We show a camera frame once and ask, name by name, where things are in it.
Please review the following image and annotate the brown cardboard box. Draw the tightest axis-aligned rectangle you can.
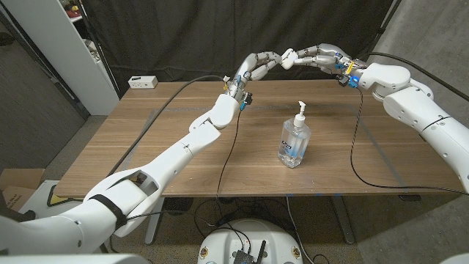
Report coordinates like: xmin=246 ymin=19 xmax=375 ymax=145
xmin=0 ymin=167 xmax=45 ymax=213

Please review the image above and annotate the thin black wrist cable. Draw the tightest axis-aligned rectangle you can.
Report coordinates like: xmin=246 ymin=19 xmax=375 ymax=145
xmin=124 ymin=108 xmax=243 ymax=228
xmin=350 ymin=87 xmax=469 ymax=196

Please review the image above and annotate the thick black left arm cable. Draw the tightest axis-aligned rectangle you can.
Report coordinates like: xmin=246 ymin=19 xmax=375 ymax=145
xmin=106 ymin=75 xmax=226 ymax=177

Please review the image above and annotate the round black floor fan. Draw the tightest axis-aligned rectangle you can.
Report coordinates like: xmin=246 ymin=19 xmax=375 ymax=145
xmin=163 ymin=197 xmax=194 ymax=216

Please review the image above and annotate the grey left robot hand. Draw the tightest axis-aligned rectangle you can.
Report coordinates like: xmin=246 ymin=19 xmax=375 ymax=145
xmin=225 ymin=51 xmax=284 ymax=106

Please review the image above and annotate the white robot torso base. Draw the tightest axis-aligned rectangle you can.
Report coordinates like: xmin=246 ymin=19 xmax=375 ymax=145
xmin=196 ymin=219 xmax=304 ymax=264

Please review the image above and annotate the grey floor cable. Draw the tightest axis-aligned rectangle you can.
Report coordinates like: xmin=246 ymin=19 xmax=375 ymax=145
xmin=285 ymin=195 xmax=314 ymax=264

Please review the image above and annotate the white power outlet box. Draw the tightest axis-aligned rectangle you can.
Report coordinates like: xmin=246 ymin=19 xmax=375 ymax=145
xmin=128 ymin=76 xmax=159 ymax=89

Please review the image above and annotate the small red yellow object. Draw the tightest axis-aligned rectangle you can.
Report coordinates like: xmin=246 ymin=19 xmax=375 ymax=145
xmin=60 ymin=0 xmax=84 ymax=18

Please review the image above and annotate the white shelf cabinet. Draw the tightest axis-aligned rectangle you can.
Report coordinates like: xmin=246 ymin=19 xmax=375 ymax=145
xmin=1 ymin=0 xmax=121 ymax=117

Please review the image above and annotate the black antenna module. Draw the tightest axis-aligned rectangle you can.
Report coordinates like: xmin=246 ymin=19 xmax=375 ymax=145
xmin=232 ymin=240 xmax=267 ymax=264

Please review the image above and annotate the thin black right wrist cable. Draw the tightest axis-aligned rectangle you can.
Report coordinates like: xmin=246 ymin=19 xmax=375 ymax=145
xmin=350 ymin=87 xmax=469 ymax=196

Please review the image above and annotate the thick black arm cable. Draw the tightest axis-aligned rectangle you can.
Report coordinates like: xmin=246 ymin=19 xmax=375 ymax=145
xmin=361 ymin=51 xmax=469 ymax=92
xmin=106 ymin=75 xmax=226 ymax=177

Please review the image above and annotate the white table leg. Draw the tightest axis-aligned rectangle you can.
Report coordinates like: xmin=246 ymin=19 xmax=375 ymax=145
xmin=145 ymin=199 xmax=166 ymax=246
xmin=331 ymin=195 xmax=355 ymax=246

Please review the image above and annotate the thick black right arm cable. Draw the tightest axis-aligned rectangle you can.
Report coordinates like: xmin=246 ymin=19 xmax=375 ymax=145
xmin=361 ymin=51 xmax=469 ymax=92

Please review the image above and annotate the black backdrop stand pole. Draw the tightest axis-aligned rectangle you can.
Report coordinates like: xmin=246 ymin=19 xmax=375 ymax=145
xmin=357 ymin=0 xmax=403 ymax=80
xmin=75 ymin=0 xmax=122 ymax=99

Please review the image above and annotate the black fabric backdrop curtain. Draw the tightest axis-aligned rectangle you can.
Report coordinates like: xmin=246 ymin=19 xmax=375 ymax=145
xmin=78 ymin=0 xmax=395 ymax=98

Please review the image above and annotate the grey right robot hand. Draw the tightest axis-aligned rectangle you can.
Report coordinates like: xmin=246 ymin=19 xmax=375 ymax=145
xmin=294 ymin=43 xmax=368 ymax=88

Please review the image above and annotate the black floor cable tangle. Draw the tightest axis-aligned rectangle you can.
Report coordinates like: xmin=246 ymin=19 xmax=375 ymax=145
xmin=193 ymin=197 xmax=294 ymax=243

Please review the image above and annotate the thin black left wrist cable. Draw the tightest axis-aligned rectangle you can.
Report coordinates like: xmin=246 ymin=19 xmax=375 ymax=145
xmin=124 ymin=108 xmax=243 ymax=228

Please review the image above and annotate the clear hand sanitizer pump bottle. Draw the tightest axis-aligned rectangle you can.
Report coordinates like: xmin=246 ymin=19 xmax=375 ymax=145
xmin=277 ymin=100 xmax=312 ymax=169

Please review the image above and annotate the white airpods case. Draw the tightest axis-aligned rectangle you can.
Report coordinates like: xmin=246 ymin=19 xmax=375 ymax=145
xmin=280 ymin=48 xmax=300 ymax=70

